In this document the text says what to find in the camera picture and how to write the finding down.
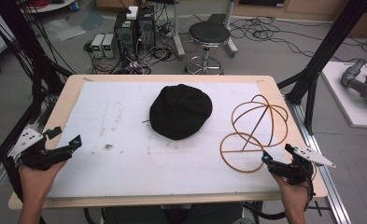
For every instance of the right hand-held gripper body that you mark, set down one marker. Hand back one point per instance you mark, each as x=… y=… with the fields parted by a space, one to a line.
x=293 y=171

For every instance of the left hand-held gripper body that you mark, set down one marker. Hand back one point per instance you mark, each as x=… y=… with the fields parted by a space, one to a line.
x=28 y=140

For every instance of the wooden hoop hat stand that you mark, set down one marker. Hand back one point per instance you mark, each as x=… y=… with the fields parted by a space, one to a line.
x=257 y=124

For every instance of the black cap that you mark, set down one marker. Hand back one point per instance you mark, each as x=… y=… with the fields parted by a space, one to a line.
x=180 y=112

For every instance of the person's right hand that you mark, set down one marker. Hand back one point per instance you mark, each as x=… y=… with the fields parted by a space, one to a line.
x=294 y=196

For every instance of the person's left hand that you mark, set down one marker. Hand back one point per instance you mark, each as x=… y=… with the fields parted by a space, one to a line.
x=36 y=182

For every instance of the white table mat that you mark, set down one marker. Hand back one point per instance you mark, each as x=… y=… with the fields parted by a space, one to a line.
x=125 y=168

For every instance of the white board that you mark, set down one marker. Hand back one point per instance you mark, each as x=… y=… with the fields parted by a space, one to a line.
x=346 y=102

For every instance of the grey power supply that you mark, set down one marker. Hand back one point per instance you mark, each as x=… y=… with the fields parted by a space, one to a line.
x=109 y=45
x=97 y=45

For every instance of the clear plastic sheet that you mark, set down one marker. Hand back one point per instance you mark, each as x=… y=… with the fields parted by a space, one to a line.
x=64 y=29

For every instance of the person's dark trousers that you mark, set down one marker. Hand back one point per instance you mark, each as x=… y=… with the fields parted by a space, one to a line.
x=172 y=215

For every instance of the black computer tower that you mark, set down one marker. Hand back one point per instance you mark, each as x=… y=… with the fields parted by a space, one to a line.
x=125 y=37
x=146 y=28

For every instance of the white round table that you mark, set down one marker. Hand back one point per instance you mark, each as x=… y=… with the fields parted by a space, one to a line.
x=47 y=6

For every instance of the white stand leg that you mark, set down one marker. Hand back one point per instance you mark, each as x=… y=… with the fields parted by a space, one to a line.
x=231 y=34
x=178 y=31

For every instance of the black round stool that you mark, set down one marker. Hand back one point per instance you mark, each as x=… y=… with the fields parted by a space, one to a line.
x=208 y=34

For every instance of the white box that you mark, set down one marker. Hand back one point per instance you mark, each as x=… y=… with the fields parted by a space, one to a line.
x=132 y=12

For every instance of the aluminium rail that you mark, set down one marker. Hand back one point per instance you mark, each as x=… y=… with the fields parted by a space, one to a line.
x=324 y=174

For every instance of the black metal frame post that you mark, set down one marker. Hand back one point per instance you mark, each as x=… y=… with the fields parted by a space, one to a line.
x=324 y=53
x=25 y=46

